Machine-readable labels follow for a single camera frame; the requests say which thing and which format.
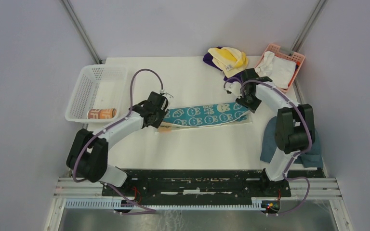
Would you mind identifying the teal bunny pattern towel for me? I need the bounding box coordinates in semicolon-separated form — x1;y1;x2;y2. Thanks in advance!
157;102;250;132

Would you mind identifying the white plastic basket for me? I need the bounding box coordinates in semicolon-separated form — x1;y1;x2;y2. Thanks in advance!
65;64;128;124

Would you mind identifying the cream rabbit text towel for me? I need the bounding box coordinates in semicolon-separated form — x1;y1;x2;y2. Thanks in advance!
87;108;117;119

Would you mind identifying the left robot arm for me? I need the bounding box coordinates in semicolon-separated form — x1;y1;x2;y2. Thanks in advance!
66;92;172;196

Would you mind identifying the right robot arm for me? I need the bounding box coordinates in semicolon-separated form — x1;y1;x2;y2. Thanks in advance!
236;68;315;196

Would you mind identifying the yellow cloth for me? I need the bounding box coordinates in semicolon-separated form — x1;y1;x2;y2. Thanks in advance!
208;47;249;78

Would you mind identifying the white cloth in basket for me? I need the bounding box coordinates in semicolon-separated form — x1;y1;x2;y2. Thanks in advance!
255;51;296;89

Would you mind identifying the pink plastic basket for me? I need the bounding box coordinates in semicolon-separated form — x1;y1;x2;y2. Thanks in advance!
254;44;305;92

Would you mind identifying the dark teal cloth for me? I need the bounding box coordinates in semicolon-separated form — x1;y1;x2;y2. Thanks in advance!
260;117;323;168

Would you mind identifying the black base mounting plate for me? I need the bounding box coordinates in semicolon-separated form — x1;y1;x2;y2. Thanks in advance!
71;168;327;206

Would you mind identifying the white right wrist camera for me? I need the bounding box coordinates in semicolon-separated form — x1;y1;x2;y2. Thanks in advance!
225;82;242;98

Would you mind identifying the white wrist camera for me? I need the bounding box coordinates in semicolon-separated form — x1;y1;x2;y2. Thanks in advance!
225;82;242;98
160;90;173;101

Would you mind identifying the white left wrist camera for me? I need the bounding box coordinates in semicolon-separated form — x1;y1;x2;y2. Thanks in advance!
160;90;173;101

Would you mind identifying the white toothed cable rail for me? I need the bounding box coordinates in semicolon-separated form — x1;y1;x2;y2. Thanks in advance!
65;199;265;211

